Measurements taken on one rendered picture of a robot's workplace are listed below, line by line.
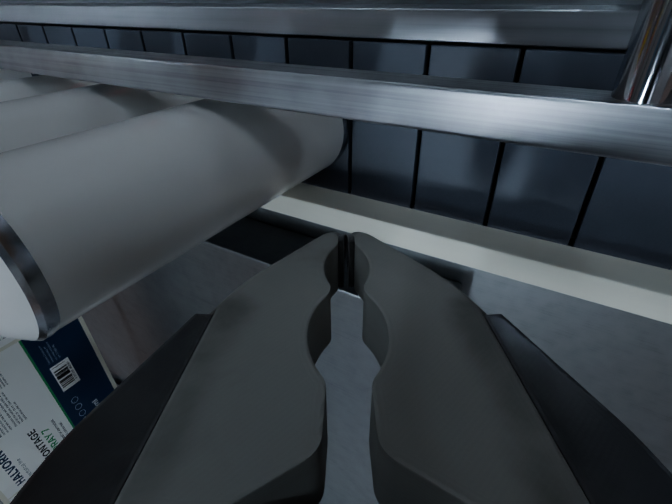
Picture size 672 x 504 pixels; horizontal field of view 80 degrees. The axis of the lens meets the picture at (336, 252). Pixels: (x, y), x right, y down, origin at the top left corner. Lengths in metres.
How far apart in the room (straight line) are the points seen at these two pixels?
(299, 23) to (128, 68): 0.09
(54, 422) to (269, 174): 0.47
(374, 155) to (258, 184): 0.08
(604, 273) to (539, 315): 0.12
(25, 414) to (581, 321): 0.53
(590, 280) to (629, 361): 0.14
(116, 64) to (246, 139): 0.06
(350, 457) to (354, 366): 0.13
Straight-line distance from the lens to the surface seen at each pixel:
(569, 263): 0.18
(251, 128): 0.17
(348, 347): 0.31
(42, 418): 0.58
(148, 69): 0.18
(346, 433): 0.40
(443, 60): 0.20
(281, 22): 0.24
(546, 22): 0.19
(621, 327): 0.30
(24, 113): 0.21
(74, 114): 0.21
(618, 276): 0.18
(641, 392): 0.33
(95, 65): 0.21
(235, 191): 0.16
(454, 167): 0.21
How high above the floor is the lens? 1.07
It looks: 46 degrees down
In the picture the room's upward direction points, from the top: 133 degrees counter-clockwise
